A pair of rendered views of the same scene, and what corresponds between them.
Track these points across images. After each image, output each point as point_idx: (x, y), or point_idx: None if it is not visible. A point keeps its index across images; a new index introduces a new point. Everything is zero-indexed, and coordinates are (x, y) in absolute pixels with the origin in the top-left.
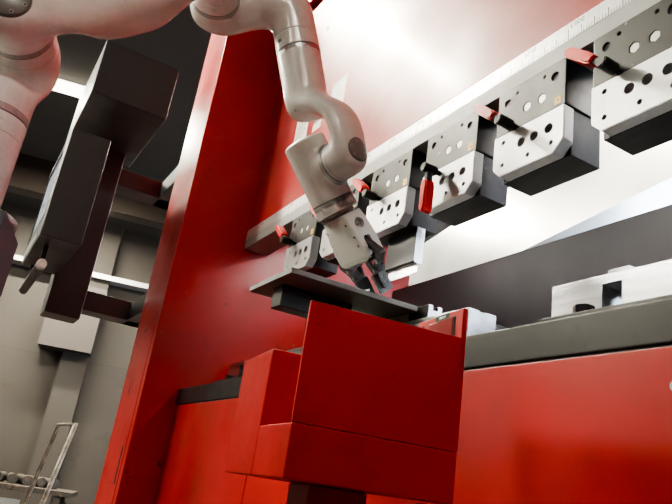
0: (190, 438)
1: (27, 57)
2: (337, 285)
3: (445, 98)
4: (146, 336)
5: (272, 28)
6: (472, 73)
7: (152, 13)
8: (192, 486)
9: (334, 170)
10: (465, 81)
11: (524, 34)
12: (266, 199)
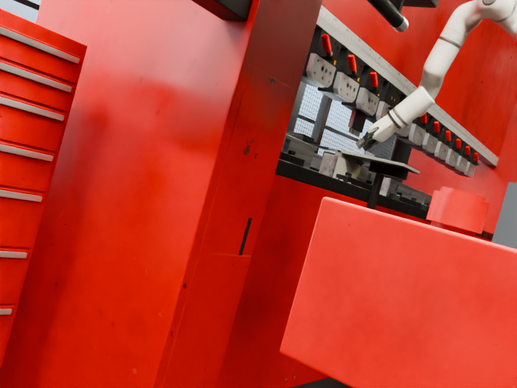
0: (275, 205)
1: None
2: None
3: (397, 67)
4: (275, 93)
5: (468, 30)
6: (405, 68)
7: None
8: (281, 242)
9: (419, 116)
10: (402, 69)
11: (415, 75)
12: None
